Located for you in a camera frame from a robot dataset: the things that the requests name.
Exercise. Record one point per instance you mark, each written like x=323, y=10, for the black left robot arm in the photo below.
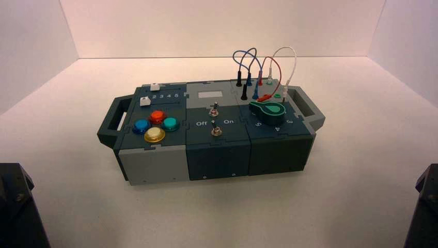
x=19, y=208

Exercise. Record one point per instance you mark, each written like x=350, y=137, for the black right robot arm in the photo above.
x=424, y=212

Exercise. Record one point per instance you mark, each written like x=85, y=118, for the metal toggle switch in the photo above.
x=215, y=109
x=216, y=129

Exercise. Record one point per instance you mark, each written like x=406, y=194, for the green rotary dial knob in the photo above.
x=271, y=111

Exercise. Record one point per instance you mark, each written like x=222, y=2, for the teal push button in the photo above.
x=169, y=124

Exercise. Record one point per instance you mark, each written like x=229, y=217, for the red push button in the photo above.
x=157, y=117

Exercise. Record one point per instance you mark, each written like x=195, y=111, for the yellow push button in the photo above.
x=154, y=134

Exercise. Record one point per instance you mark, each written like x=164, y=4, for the blue push button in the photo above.
x=141, y=126

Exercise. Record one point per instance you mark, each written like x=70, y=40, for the dark green grey control box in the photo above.
x=219, y=150

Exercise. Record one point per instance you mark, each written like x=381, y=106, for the white square slider knob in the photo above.
x=145, y=101
x=155, y=86

